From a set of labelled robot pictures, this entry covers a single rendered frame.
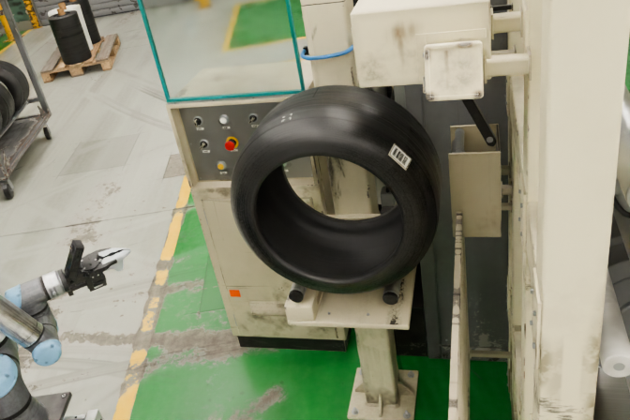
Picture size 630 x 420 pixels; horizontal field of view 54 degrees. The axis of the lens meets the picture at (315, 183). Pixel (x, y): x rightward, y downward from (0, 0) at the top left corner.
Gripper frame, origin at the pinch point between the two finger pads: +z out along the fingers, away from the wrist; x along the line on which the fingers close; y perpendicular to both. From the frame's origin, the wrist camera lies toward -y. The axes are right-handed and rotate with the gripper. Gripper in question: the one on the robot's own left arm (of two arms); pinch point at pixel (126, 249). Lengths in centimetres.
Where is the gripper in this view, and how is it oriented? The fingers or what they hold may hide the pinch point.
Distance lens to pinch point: 199.8
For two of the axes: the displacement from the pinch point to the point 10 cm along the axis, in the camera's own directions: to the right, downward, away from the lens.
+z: 8.7, -3.5, 3.5
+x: 4.9, 4.8, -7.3
